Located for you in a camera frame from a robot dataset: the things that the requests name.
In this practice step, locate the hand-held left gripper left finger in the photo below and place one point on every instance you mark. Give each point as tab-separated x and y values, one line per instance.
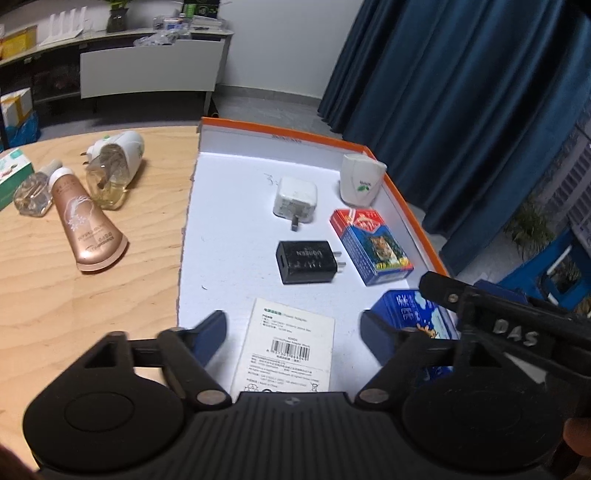
210	337

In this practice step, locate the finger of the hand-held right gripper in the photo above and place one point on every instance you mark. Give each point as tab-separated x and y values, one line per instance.
443	288

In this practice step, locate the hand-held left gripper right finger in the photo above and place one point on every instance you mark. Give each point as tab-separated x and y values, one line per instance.
376	337

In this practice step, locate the blue cartoon tin box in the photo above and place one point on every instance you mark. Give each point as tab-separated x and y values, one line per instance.
415	314

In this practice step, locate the white barcode box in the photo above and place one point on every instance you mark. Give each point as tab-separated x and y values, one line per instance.
286	350

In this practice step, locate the red and blue card box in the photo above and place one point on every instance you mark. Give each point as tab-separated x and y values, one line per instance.
374	247

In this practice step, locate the orange and white box lid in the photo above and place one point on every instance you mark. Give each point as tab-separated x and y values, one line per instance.
231	240

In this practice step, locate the black charger plug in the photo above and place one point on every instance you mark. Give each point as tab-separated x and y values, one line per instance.
304	261

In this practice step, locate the person's right hand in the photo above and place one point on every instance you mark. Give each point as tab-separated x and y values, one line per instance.
579	436

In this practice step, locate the blue plastic stool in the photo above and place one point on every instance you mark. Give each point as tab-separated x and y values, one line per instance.
549	277

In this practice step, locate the small floor plant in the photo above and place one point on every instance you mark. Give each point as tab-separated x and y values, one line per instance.
528	228

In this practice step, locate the white green leaf plug device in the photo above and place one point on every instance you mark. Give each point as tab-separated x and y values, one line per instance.
362	177

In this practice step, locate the white slatted crate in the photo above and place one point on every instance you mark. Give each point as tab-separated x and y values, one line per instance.
575	184

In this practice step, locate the white charger plug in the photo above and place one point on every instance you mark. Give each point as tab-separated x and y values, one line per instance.
295	198

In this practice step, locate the rose gold cream tube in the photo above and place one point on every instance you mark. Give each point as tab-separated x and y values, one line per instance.
87	221

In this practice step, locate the dark blue curtain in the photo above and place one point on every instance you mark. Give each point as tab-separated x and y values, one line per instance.
461	115

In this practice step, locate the white plug-in repellent bottle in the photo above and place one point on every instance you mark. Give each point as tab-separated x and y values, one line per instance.
117	161

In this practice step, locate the small clear glass bottle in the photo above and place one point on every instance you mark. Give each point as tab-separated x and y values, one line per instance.
34	194

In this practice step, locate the green cartoon box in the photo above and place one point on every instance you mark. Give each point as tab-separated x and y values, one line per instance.
11	177

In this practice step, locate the long low media cabinet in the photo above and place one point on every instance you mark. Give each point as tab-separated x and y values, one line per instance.
147	69

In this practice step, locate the blue bag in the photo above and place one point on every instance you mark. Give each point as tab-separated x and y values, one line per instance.
25	131

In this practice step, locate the white and yellow carton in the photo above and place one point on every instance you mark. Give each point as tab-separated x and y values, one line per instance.
14	108

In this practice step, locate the clear plastic bags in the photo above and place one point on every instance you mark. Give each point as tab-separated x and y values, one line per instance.
154	38

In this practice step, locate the black and green box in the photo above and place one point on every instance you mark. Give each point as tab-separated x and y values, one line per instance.
199	8

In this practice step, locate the potted green plant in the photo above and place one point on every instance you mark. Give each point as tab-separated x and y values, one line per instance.
115	16

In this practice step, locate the white router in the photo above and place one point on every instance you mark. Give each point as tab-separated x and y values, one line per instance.
60	30

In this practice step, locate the yellow box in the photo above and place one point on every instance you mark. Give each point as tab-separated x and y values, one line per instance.
18	41

